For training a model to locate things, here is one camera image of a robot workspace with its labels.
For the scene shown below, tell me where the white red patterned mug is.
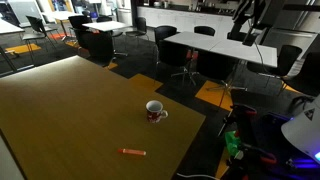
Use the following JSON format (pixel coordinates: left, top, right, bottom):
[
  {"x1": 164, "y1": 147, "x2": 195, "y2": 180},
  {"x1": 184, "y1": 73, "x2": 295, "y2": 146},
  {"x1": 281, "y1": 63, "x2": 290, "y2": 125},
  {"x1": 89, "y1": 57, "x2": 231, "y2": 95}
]
[{"x1": 145, "y1": 99, "x2": 169, "y2": 124}]

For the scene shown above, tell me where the white fridge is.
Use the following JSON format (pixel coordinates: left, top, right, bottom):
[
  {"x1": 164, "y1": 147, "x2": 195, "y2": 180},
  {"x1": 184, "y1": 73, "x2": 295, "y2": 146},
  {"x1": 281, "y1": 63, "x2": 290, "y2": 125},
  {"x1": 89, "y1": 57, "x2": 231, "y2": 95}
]
[{"x1": 114, "y1": 0, "x2": 134, "y2": 26}]

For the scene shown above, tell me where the blue lit control box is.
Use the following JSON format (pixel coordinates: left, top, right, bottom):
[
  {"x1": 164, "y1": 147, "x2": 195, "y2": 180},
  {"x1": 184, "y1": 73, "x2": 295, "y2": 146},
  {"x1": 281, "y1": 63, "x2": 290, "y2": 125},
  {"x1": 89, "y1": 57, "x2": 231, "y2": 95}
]
[{"x1": 285, "y1": 156, "x2": 320, "y2": 172}]

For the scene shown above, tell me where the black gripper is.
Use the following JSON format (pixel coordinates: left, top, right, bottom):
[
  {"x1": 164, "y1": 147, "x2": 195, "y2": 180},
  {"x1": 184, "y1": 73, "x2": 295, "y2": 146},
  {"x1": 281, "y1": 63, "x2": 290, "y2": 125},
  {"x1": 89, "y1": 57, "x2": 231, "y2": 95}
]
[{"x1": 242, "y1": 0, "x2": 288, "y2": 47}]

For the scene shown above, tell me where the white cable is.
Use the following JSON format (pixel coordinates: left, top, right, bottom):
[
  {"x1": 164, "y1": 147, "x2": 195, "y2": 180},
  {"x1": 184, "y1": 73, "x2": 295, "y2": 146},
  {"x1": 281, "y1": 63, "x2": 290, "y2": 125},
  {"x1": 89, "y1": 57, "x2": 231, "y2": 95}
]
[{"x1": 175, "y1": 172, "x2": 221, "y2": 180}]

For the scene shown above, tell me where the orange marker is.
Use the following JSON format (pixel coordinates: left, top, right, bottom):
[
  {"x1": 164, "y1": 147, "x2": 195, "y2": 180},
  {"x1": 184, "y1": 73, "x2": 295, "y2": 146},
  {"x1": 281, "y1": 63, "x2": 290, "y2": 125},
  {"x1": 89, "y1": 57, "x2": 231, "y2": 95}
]
[{"x1": 117, "y1": 147, "x2": 147, "y2": 157}]

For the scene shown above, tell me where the thin hanging cable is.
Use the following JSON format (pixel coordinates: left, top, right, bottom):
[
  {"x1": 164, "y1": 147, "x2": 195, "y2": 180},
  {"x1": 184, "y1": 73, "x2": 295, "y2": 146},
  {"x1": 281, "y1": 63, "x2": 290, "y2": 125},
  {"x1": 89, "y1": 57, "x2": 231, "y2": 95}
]
[{"x1": 253, "y1": 43, "x2": 269, "y2": 76}]

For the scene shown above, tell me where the white kitchen counter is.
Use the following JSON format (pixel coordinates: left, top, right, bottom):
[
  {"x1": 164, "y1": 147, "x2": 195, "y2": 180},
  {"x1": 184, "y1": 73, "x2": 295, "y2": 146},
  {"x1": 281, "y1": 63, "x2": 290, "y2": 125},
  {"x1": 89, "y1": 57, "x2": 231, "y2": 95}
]
[{"x1": 136, "y1": 5, "x2": 236, "y2": 34}]

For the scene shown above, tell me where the white table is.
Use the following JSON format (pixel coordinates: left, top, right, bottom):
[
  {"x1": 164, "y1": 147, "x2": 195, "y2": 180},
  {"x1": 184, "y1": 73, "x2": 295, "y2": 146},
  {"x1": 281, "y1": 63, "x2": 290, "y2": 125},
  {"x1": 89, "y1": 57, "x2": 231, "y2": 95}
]
[
  {"x1": 81, "y1": 20, "x2": 132, "y2": 33},
  {"x1": 209, "y1": 39, "x2": 279, "y2": 68},
  {"x1": 163, "y1": 31, "x2": 222, "y2": 52},
  {"x1": 0, "y1": 19, "x2": 25, "y2": 36},
  {"x1": 49, "y1": 10, "x2": 81, "y2": 21}
]

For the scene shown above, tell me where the black red clamp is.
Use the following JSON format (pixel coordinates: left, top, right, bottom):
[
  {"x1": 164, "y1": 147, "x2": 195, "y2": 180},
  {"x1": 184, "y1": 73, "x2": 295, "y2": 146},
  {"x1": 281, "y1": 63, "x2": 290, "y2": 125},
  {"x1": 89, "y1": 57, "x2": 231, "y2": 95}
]
[
  {"x1": 217, "y1": 103, "x2": 258, "y2": 138},
  {"x1": 226, "y1": 142, "x2": 278, "y2": 180}
]

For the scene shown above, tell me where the whiteboard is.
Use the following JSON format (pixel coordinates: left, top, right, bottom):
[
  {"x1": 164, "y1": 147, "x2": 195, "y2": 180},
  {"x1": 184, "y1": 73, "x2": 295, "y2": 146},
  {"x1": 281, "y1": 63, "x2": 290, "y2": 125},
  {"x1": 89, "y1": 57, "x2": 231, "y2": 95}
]
[{"x1": 7, "y1": 0, "x2": 45, "y2": 25}]

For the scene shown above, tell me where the stainless steel fridge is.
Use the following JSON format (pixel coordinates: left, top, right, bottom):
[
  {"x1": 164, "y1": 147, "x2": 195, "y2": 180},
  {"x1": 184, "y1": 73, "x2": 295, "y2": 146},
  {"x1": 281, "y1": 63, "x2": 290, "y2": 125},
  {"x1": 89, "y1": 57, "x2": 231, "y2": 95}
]
[{"x1": 263, "y1": 0, "x2": 320, "y2": 54}]

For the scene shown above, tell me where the green plastic part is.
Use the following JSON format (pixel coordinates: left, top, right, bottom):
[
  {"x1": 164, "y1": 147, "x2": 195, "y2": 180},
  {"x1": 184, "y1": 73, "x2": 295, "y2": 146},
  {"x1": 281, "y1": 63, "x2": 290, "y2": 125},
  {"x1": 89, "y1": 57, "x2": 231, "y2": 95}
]
[{"x1": 224, "y1": 130, "x2": 242, "y2": 158}]

